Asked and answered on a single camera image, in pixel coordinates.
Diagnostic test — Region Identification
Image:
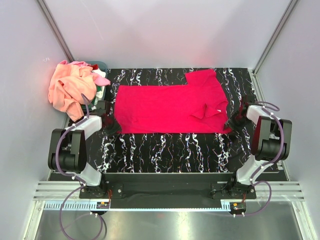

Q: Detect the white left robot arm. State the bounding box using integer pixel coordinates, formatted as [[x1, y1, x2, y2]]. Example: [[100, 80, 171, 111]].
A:
[[47, 100, 121, 198]]

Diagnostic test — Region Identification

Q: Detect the white garment in basket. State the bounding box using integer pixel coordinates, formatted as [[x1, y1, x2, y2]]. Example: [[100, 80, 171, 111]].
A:
[[91, 69, 107, 100]]

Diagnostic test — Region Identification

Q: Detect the right aluminium frame post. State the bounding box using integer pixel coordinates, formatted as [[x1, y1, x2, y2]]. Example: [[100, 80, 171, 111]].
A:
[[252, 0, 300, 76]]

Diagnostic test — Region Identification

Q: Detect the red garment in basket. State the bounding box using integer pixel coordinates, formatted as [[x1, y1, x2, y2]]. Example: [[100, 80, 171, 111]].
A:
[[91, 64, 100, 70]]

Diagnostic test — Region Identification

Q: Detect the light pink garment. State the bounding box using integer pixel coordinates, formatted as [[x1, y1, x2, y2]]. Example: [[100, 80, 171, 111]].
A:
[[69, 61, 111, 87]]

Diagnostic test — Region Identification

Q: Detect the peach orange t shirt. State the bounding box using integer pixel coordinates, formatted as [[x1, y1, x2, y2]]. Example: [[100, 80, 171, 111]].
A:
[[48, 61, 97, 122]]

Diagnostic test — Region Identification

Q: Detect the green garment in basket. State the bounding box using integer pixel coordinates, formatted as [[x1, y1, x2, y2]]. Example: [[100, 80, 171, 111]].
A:
[[92, 85, 105, 105]]

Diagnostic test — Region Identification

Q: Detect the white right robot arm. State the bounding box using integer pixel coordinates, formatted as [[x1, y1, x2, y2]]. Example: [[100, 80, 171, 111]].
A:
[[223, 95, 292, 199]]

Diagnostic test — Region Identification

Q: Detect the aluminium frame post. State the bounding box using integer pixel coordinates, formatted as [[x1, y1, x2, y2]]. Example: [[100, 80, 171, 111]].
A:
[[252, 0, 300, 76], [36, 0, 75, 62]]

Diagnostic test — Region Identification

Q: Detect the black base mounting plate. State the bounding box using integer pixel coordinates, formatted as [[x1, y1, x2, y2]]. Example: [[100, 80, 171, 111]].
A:
[[48, 171, 287, 210]]

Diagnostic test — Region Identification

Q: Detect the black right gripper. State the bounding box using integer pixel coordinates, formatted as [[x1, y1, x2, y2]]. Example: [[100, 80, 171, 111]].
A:
[[223, 110, 250, 136]]

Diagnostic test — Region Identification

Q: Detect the teal laundry basket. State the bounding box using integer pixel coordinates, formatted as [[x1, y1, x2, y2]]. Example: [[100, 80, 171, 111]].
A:
[[83, 61, 108, 112]]

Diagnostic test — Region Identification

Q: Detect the left aluminium frame post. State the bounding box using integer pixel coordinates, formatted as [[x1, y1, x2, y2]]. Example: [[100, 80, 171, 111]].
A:
[[36, 0, 75, 62]]

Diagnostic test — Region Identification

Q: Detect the magenta red t shirt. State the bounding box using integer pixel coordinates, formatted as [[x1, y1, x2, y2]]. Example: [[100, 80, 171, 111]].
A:
[[114, 69, 231, 134]]

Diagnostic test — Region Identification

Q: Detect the white slotted cable duct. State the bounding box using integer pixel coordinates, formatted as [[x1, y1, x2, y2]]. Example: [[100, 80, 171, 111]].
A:
[[44, 200, 246, 212]]

